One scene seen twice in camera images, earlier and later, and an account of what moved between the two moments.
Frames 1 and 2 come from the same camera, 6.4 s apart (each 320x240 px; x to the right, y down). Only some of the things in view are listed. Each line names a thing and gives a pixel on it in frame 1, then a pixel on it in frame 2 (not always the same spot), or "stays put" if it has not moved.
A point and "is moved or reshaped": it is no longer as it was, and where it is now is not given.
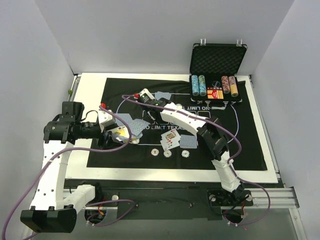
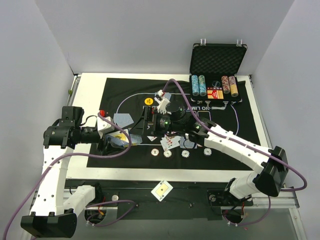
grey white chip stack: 167,153 stays put
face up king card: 170,140 stays put
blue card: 137,126 is moved or reshaped
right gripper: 148,110 → 150,121
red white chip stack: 155,152 stays put
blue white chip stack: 185,153 stays put
